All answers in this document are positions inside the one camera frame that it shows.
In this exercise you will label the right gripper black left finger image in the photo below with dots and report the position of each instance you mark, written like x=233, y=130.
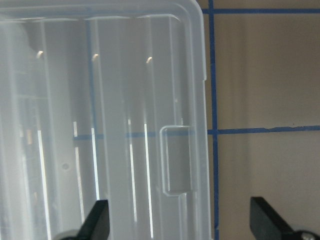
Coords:
x=96, y=220

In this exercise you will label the clear plastic box lid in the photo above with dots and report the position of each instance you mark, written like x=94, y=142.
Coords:
x=102, y=102

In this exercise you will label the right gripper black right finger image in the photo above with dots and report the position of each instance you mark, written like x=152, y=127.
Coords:
x=267, y=224

